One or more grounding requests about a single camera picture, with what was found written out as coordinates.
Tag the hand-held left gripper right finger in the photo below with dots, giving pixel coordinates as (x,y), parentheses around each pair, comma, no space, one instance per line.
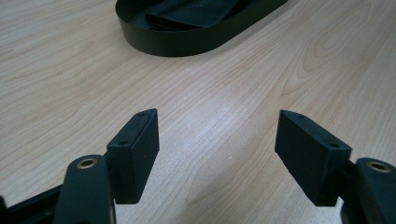
(311,155)

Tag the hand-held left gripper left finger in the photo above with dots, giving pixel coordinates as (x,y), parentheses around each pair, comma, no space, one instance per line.
(134,155)

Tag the black key rack with tray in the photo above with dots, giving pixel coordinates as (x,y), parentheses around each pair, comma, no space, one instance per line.
(186,42)

